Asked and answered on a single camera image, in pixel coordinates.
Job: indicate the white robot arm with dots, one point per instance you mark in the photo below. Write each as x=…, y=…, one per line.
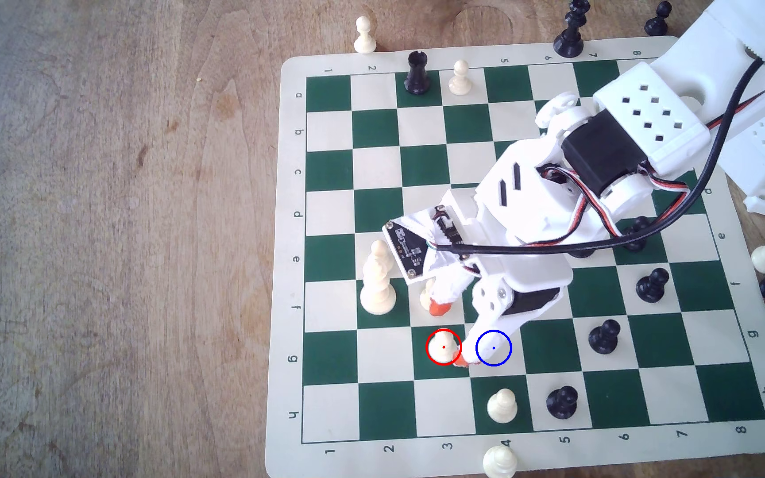
x=655, y=113

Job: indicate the black chess pawn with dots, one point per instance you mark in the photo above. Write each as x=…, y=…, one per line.
x=603, y=338
x=652, y=285
x=638, y=240
x=658, y=21
x=582, y=253
x=562, y=403

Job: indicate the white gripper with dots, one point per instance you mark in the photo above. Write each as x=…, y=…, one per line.
x=494, y=302

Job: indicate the black chess queen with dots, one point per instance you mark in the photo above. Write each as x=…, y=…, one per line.
x=569, y=36

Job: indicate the black chess rook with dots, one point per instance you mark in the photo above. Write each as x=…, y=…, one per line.
x=417, y=74

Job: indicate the green white chess mat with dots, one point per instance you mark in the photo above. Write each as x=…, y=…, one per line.
x=329, y=219

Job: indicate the white chess pawn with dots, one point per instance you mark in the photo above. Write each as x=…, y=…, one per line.
x=460, y=79
x=443, y=348
x=502, y=406
x=364, y=40
x=500, y=463
x=427, y=295

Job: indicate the black camera circuit board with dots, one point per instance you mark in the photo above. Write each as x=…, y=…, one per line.
x=404, y=249

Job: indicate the white chess bishop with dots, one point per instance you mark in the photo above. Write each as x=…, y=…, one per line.
x=378, y=285

